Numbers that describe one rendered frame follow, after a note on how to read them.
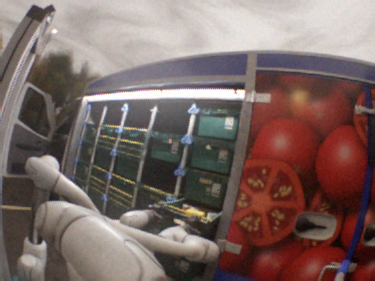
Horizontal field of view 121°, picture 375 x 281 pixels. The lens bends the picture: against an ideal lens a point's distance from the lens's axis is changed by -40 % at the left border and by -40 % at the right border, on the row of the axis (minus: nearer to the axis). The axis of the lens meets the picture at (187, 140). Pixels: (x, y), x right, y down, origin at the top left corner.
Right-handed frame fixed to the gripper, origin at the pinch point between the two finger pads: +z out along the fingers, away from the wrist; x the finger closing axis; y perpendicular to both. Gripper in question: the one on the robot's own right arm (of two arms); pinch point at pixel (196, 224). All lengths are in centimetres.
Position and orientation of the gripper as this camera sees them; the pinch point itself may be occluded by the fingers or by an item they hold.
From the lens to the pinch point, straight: 115.7
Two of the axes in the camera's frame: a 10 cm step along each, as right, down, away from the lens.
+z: 4.6, 1.8, 8.7
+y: -8.6, -1.3, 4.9
